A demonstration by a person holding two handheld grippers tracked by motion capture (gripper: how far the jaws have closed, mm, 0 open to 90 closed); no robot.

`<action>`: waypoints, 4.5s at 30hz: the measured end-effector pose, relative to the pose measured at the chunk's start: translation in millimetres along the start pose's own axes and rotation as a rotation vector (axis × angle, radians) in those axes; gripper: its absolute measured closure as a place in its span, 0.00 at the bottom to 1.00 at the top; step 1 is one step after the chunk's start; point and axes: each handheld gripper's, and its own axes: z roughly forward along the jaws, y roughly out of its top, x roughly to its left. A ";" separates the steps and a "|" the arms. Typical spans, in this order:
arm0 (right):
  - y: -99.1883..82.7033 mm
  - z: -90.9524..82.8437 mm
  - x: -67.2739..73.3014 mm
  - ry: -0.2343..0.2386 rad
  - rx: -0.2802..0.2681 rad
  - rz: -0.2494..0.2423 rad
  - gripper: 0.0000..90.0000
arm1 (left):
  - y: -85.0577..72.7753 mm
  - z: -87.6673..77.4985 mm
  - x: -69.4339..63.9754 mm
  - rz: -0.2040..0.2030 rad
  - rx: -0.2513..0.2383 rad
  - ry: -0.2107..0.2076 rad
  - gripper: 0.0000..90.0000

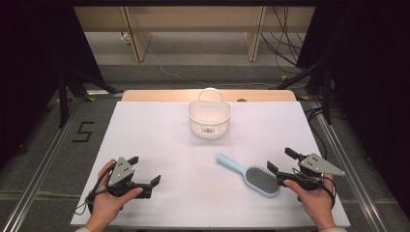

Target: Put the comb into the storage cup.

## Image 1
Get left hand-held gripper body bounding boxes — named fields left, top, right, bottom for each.
left=106, top=157, right=153, bottom=199

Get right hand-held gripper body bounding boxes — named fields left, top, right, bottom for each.
left=276, top=153, right=346, bottom=191

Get light blue hairbrush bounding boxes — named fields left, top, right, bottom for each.
left=216, top=153, right=280, bottom=198

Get white plastic basket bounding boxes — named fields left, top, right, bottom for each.
left=187, top=87, right=233, bottom=139

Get person's right hand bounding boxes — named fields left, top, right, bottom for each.
left=283, top=178, right=337, bottom=226

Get person's left hand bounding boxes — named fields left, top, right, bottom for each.
left=84, top=159, right=144, bottom=226

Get white table cover sheet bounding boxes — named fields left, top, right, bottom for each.
left=70, top=101, right=351, bottom=228

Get black metal stand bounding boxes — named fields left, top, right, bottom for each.
left=276, top=61, right=334, bottom=126
left=57, top=68, right=124, bottom=130

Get black curtain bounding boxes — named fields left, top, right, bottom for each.
left=0, top=0, right=105, bottom=170
left=296, top=0, right=410, bottom=221

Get beige wooden desk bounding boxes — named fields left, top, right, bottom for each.
left=73, top=6, right=316, bottom=63

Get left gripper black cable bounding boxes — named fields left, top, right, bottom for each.
left=73, top=163, right=116, bottom=217

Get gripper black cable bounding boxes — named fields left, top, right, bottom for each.
left=73, top=163, right=116, bottom=217
left=321, top=175, right=337, bottom=208

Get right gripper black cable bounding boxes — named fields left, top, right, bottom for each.
left=321, top=175, right=337, bottom=208

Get metal floor rail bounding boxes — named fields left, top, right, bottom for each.
left=0, top=101, right=81, bottom=232
left=307, top=99, right=390, bottom=232

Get white floor cable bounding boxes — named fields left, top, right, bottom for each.
left=146, top=44, right=278, bottom=89

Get bundle of black cables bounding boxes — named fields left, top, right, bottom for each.
left=260, top=6, right=308, bottom=73

